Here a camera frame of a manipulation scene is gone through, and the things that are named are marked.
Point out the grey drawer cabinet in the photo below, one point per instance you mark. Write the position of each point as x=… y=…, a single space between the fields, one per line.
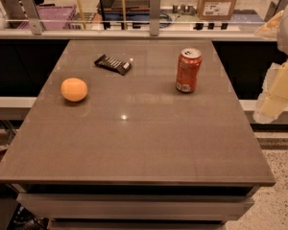
x=192 y=209

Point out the cardboard box with label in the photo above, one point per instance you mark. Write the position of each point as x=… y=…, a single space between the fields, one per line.
x=215 y=9

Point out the red coke can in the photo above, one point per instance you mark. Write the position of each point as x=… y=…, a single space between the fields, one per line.
x=189 y=63

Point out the orange fruit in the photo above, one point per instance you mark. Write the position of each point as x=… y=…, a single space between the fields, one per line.
x=73 y=89

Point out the glass railing with metal posts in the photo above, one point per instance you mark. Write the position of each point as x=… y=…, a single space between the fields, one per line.
x=138 y=18

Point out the black snack bar packet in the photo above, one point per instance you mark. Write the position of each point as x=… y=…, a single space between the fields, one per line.
x=113 y=64

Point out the purple plastic crate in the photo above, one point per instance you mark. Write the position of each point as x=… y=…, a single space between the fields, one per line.
x=56 y=17

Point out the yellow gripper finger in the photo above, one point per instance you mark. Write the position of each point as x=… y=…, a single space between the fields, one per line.
x=272 y=28
x=273 y=99

